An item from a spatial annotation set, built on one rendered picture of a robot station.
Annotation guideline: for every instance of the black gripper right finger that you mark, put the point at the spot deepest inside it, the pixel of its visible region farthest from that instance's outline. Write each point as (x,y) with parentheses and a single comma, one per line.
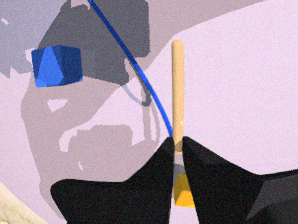
(224,193)

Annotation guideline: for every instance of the blue cube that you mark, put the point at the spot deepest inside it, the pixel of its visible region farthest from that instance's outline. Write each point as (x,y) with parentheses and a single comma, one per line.
(56,65)

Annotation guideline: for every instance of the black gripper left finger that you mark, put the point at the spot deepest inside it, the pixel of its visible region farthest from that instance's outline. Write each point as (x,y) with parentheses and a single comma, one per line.
(142,199)

